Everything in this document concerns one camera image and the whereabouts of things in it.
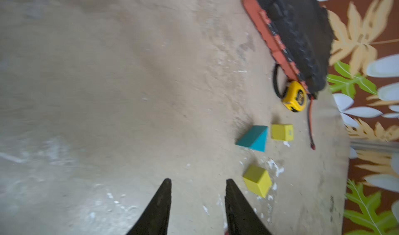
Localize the olive small cube block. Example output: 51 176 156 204
271 124 294 141

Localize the yellow tape measure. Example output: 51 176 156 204
273 63 307 112

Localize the small yellow cube block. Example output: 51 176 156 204
243 164 272 198

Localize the red cable piece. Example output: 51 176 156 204
307 96 316 151

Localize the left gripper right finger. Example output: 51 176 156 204
225 179 272 235

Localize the black tool case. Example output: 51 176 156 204
243 0 335 96

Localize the teal triangle block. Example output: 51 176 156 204
235 125 269 152

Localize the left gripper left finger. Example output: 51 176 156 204
127 178 172 235

